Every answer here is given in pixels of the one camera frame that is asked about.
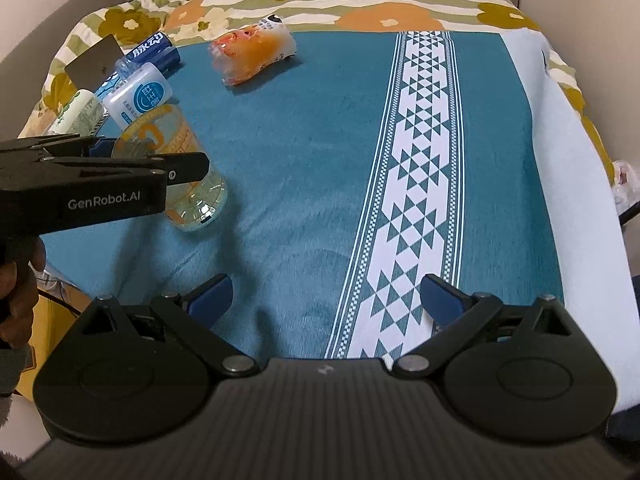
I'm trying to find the clear plastic bag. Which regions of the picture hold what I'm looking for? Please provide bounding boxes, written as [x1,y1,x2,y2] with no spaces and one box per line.
[611,159,640,213]

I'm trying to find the white bottle with blue label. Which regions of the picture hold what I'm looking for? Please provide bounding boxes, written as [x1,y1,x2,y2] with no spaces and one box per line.
[101,62,174,129]

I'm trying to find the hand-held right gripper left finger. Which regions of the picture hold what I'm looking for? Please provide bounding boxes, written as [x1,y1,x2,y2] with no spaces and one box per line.
[65,274,258,376]

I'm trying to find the clear yellow-label bottle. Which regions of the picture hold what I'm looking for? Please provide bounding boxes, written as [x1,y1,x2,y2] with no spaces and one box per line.
[111,104,229,234]

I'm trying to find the pale blue cloth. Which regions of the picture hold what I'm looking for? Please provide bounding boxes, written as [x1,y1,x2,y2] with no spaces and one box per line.
[500,26,640,417]

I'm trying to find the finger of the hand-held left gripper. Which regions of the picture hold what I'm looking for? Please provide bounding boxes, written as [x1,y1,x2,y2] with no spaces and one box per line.
[27,151,211,184]
[0,134,118,160]

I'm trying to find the blue labelled bottle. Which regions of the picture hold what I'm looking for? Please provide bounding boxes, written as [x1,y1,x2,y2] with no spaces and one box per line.
[115,30,183,79]

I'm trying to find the teal patterned blanket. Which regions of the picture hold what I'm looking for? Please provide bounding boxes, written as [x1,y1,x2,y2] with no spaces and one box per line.
[36,29,567,362]

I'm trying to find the grey card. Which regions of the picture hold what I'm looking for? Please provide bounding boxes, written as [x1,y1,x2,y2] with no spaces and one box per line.
[63,34,125,92]

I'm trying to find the floral striped bedsheet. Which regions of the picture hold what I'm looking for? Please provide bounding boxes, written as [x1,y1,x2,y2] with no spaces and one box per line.
[17,0,617,188]

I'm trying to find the person's left hand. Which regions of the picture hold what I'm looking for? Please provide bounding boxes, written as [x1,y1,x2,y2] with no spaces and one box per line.
[0,236,47,349]

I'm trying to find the white bottle with green print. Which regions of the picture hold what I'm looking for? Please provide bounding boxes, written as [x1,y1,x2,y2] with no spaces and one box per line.
[46,88,109,137]

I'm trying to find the orange snack packet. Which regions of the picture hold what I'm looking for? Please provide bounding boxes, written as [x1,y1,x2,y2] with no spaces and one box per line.
[208,13,297,87]

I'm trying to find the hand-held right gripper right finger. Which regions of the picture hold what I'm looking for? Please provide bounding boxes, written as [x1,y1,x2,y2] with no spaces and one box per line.
[392,274,576,376]

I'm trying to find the black cable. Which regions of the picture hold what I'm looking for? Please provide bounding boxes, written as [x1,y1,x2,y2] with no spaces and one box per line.
[36,277,92,322]

